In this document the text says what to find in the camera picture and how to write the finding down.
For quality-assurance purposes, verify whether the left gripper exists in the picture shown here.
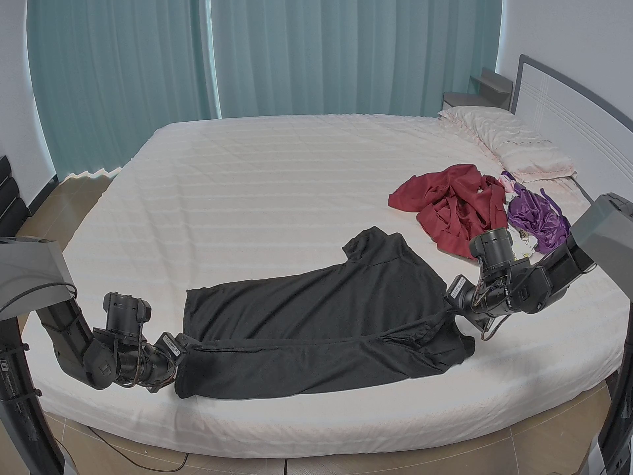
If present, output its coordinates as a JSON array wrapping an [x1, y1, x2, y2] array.
[[151, 333, 199, 380]]

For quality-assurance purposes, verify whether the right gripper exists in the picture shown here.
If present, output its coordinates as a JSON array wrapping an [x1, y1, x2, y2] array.
[[443, 274, 492, 334]]

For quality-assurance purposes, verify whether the black T-shirt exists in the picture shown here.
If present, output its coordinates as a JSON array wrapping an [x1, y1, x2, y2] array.
[[174, 227, 476, 400]]

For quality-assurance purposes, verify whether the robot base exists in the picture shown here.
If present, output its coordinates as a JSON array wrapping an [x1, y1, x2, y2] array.
[[586, 446, 611, 475]]

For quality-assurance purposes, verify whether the bed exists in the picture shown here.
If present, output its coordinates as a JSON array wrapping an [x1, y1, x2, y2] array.
[[20, 55, 633, 459]]

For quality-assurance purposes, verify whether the white printed garment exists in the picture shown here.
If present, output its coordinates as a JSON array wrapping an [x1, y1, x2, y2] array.
[[512, 228, 538, 259]]

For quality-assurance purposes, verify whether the dark red garment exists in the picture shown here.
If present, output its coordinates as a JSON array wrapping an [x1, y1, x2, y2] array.
[[387, 164, 510, 256]]

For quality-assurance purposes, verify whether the purple garment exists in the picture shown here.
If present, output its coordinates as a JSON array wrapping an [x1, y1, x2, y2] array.
[[499, 170, 574, 254]]

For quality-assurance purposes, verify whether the cream pillow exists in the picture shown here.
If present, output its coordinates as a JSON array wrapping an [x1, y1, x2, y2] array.
[[437, 105, 578, 183]]

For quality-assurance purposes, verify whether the grey bedside table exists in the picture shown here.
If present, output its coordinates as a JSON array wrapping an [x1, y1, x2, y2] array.
[[441, 67, 514, 114]]

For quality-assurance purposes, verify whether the black chest of drawers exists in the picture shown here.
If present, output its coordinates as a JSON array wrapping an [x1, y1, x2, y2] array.
[[0, 155, 28, 238]]

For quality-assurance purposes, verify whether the blue-green curtain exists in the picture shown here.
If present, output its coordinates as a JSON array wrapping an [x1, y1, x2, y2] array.
[[205, 0, 502, 120], [27, 0, 221, 179]]

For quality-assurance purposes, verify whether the black cable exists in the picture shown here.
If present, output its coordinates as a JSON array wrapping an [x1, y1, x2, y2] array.
[[86, 426, 191, 472], [0, 279, 78, 315]]

